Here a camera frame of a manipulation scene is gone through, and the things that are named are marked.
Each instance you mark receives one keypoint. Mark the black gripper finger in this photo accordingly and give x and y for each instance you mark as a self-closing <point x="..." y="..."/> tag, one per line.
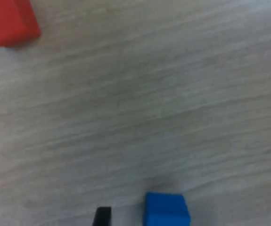
<point x="102" y="217"/>

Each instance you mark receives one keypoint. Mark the blue cube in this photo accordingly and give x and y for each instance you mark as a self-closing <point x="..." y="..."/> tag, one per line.
<point x="166" y="209"/>

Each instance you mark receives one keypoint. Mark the red cube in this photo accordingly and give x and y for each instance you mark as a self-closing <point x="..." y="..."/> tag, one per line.
<point x="5" y="21"/>

